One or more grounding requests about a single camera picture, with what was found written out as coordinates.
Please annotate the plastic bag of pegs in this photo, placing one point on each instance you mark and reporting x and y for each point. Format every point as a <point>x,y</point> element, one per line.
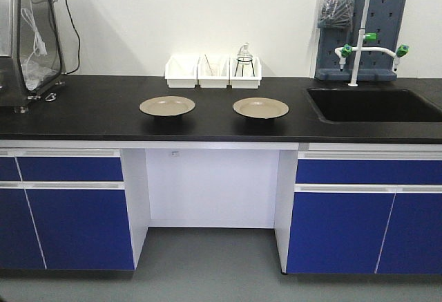
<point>337,14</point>

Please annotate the blue cabinet unit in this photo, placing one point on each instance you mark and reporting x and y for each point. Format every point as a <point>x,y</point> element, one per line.
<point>72,207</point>
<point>359,209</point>

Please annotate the white gooseneck lab faucet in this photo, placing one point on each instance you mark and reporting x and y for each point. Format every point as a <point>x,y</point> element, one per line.
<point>346,50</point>

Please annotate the right white plastic bin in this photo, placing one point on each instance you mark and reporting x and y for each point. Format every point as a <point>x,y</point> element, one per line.
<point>246,82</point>

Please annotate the clear glass beaker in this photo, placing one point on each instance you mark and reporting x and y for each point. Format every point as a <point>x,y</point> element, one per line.
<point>215,68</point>

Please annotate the white plastic bin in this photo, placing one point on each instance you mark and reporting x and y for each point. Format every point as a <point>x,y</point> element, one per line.
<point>181,71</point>
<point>205,80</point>
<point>246,82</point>

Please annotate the right blue cabinet unit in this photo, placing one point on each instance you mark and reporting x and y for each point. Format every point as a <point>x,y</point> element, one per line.
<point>359,209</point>

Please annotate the steel and glass cabinet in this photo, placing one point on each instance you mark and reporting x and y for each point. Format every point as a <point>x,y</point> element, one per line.
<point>31,58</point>

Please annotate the left white plastic bin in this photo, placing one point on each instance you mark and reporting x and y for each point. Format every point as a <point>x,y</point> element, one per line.
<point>181,71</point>

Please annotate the blue pegboard drying rack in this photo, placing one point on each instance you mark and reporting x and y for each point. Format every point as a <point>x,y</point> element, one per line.
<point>384,21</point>

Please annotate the black lab sink basin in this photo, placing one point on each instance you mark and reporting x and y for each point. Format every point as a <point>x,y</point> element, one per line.
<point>351,105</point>

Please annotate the black wire tripod stand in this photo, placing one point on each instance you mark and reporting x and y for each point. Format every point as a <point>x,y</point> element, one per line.
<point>244,70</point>

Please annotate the left blue cabinet unit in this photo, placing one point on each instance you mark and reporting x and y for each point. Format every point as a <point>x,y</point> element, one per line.
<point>72,207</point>

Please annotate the small metal clip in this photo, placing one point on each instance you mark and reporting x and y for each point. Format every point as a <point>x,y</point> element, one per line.
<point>51,97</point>

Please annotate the beige round plate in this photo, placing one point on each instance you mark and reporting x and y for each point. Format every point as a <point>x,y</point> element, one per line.
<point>260,108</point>
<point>167,106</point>

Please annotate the middle white plastic bin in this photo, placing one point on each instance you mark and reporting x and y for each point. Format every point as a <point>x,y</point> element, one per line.
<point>205,80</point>

